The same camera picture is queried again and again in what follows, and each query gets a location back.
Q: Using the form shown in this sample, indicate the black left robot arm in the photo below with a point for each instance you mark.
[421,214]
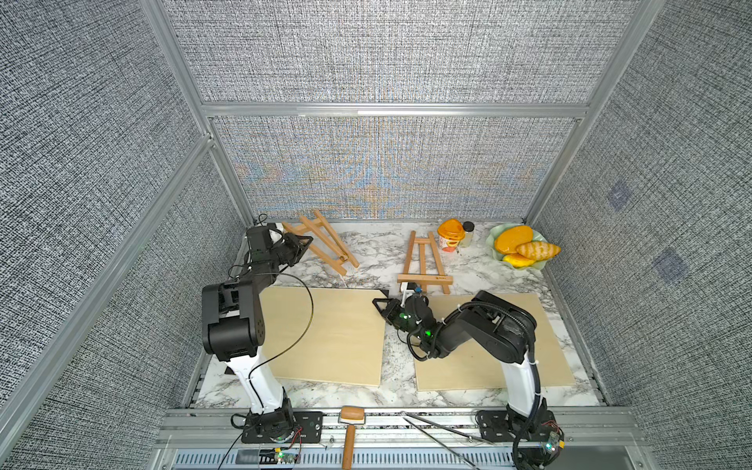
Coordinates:
[233,328]

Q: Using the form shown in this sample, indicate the orange mango toy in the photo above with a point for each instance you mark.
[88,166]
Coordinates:
[507,241]

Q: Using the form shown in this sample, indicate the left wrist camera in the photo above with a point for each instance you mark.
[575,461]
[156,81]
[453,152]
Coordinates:
[275,234]

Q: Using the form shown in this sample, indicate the wooden handled brush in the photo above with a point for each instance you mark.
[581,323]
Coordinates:
[352,417]

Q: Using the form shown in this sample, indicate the small black-capped bottle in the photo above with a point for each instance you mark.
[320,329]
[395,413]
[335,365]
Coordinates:
[469,229]

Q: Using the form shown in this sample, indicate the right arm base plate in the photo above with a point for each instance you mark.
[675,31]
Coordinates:
[506,424]

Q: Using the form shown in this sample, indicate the yellow fruit toy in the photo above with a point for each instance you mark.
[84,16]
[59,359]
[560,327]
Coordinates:
[518,261]

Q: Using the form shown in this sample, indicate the green plate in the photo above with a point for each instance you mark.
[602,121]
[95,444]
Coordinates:
[497,230]

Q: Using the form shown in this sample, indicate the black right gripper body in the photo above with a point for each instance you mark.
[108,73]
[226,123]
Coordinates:
[399,317]

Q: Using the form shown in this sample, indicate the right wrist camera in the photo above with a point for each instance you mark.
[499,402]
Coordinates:
[408,289]

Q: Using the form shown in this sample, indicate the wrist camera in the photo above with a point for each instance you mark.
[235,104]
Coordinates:
[275,234]
[408,289]

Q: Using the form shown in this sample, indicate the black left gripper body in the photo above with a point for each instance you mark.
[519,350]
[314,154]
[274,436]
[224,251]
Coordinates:
[285,252]

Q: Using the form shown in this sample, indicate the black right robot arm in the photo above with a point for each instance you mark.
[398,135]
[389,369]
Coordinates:
[505,331]

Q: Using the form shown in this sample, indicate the striped bread toy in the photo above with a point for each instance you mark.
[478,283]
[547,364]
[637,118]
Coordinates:
[538,250]

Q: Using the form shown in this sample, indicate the wooden easel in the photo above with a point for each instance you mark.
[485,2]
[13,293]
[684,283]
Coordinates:
[423,265]
[327,244]

